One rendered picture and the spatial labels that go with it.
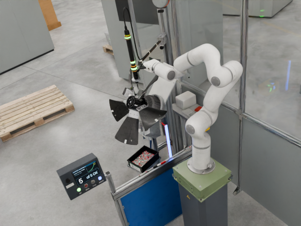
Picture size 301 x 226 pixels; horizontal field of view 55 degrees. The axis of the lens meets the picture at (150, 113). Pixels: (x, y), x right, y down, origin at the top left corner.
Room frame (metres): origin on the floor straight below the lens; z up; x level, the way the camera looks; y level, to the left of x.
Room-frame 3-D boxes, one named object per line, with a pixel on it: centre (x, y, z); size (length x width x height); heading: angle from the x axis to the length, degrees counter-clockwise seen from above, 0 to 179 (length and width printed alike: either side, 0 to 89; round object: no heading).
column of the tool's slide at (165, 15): (2.69, -0.28, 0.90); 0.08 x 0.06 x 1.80; 62
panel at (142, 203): (1.69, -0.01, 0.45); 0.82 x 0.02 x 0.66; 117
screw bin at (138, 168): (1.81, 0.13, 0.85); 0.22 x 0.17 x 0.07; 133
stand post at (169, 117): (2.33, -0.18, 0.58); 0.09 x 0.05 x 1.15; 27
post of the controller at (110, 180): (1.50, 0.37, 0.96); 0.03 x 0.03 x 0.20; 27
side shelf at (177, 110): (2.41, -0.38, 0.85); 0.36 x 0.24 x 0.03; 27
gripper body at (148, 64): (1.79, -0.08, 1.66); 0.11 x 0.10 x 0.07; 27
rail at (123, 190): (1.69, -0.01, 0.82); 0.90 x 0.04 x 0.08; 117
